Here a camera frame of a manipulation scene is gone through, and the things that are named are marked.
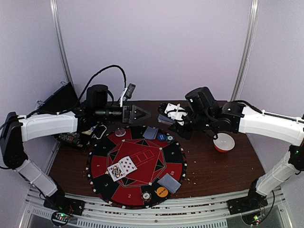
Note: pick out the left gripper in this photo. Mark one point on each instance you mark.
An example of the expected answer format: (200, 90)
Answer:
(128, 117)

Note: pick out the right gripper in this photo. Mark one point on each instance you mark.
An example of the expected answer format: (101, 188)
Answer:
(181, 128)

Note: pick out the blue small blind button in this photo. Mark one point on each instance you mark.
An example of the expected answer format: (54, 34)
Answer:
(161, 137)

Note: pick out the deck of blue cards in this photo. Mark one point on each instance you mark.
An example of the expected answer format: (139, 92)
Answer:
(165, 120)

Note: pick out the face-up nine card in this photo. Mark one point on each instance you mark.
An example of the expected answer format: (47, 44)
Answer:
(127, 165)

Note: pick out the small pile of dealt cards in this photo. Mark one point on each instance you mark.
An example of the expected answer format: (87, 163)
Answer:
(168, 182)

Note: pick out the face-up king card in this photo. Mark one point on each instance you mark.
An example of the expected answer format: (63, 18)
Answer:
(116, 172)

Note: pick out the red poker chip stack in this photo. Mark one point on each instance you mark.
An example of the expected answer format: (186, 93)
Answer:
(146, 196)

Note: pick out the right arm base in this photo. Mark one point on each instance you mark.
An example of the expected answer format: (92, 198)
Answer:
(245, 204)

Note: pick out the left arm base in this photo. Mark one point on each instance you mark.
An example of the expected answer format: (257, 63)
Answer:
(67, 205)

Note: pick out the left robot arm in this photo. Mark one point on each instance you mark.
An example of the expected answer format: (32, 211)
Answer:
(18, 129)

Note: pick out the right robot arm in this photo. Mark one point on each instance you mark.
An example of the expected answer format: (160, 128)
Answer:
(204, 113)

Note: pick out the Texas Hold'em card box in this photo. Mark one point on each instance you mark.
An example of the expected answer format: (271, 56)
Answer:
(90, 131)

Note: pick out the white and orange bowl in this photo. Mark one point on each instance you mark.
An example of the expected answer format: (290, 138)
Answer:
(224, 143)

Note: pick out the round poker table mat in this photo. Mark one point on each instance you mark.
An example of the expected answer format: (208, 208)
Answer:
(152, 158)

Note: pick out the poker chips row in case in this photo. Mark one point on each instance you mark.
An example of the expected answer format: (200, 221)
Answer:
(71, 138)

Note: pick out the orange big blind button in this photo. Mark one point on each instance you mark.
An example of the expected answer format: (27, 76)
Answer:
(162, 192)

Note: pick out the black poker set case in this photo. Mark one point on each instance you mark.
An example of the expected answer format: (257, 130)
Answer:
(65, 103)

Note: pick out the right aluminium frame post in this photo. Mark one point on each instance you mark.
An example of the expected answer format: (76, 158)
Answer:
(249, 42)

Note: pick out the aluminium frame post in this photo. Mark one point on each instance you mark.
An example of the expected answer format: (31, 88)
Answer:
(249, 42)
(60, 41)

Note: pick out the front aluminium rail frame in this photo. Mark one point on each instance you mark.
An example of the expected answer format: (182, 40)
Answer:
(196, 212)

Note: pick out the left aluminium frame post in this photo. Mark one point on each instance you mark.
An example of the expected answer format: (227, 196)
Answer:
(60, 41)

